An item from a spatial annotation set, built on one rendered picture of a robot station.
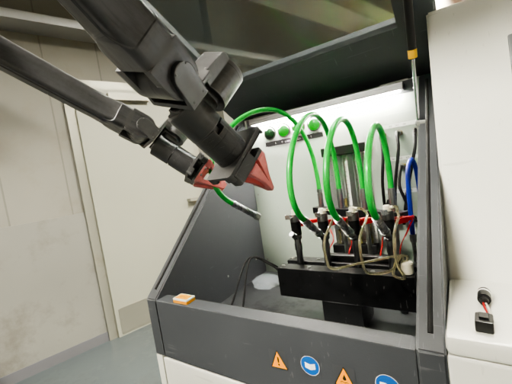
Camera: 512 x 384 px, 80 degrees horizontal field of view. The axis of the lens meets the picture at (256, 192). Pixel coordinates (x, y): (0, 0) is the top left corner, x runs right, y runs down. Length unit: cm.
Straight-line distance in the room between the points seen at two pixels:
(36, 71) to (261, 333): 70
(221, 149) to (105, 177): 244
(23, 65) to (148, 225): 232
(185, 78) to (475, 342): 52
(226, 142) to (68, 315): 262
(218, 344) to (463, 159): 67
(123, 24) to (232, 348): 65
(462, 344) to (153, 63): 55
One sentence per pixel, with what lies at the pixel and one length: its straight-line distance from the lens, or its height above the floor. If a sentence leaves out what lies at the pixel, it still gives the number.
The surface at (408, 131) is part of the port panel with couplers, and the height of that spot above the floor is 130.
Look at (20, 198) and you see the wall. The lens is 281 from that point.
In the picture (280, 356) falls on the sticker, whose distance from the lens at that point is 70.
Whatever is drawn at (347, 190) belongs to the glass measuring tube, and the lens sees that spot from 107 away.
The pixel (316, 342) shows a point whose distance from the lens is 63.
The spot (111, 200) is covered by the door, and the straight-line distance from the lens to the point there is 286.
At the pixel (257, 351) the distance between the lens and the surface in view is 72.
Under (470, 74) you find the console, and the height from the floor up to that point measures 139.
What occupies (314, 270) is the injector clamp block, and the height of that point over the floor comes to 98.
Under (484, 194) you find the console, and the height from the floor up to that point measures 114.
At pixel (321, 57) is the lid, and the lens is 98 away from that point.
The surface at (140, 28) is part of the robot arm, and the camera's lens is 37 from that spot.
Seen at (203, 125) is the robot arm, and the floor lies 133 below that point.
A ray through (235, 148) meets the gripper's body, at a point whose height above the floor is 129.
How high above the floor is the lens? 126
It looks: 5 degrees down
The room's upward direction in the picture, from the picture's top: 8 degrees counter-clockwise
